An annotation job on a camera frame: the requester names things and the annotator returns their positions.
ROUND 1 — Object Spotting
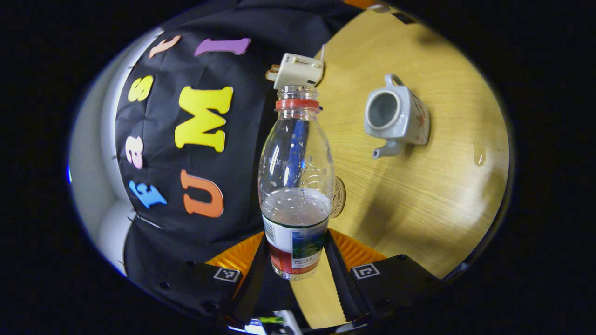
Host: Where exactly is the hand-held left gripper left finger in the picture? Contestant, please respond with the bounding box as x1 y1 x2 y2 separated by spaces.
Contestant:
158 231 268 322

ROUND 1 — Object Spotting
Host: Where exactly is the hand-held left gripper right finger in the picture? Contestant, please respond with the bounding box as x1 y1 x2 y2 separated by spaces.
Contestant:
326 228 440 322

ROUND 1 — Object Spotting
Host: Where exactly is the round wooden coaster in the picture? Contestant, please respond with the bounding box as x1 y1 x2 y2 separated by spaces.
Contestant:
330 177 346 218

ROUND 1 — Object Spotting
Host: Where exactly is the clear plastic water bottle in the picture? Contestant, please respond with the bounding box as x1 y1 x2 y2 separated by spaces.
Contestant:
257 85 336 281

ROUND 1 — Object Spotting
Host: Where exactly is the white ceramic teacup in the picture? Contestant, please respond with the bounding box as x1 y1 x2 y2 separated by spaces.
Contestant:
363 74 431 160

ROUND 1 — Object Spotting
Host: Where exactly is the white toaster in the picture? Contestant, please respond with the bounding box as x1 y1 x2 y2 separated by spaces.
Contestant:
273 53 325 90

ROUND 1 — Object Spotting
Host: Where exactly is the black backdrop cloth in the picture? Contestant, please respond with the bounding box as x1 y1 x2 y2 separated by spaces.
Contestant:
114 0 364 289

